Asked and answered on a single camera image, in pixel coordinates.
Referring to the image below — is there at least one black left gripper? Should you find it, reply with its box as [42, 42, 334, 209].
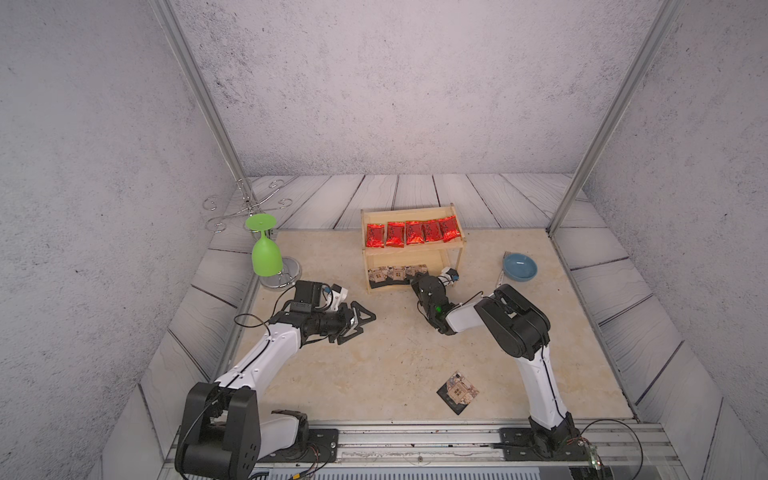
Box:
[309, 300, 375, 344]

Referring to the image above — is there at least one black floral tea bag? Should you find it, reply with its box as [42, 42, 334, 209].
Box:
[387, 266, 410, 285]
[437, 371, 479, 415]
[405, 264, 429, 282]
[367, 267, 391, 289]

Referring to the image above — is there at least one red tea bag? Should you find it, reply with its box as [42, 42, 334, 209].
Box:
[385, 222, 406, 248]
[438, 215, 462, 243]
[365, 223, 386, 248]
[405, 221, 426, 245]
[422, 220, 443, 243]

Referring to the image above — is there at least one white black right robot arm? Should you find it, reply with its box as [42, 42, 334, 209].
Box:
[410, 269, 590, 461]

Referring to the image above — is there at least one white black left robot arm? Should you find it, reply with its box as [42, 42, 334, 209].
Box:
[174, 280, 376, 479]

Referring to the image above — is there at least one wooden two-tier shelf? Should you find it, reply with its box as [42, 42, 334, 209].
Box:
[361, 203, 467, 292]

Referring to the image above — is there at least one blue ceramic bowl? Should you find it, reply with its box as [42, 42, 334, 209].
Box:
[502, 252, 538, 282]

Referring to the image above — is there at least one green plastic wine glass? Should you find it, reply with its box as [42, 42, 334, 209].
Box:
[245, 213, 283, 277]

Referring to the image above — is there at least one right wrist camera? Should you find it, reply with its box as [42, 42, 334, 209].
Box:
[437, 267, 459, 286]

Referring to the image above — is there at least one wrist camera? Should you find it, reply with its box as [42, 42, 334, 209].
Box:
[437, 267, 459, 286]
[322, 284, 348, 311]

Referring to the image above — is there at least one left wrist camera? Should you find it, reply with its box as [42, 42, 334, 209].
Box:
[322, 284, 348, 311]

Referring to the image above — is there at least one white handled fork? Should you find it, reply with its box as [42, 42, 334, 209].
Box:
[495, 251, 510, 288]

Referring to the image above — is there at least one silver wire glass rack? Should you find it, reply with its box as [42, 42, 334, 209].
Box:
[203, 176, 302, 290]

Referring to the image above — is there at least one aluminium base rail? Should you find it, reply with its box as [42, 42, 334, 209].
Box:
[248, 420, 688, 479]

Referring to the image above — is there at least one left aluminium frame post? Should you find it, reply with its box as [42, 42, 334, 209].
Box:
[150, 0, 255, 207]

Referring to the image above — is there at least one aluminium frame post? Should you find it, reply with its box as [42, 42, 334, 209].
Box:
[150, 0, 255, 207]
[546, 0, 684, 239]

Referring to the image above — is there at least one right aluminium frame post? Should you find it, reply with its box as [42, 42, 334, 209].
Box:
[546, 0, 684, 239]

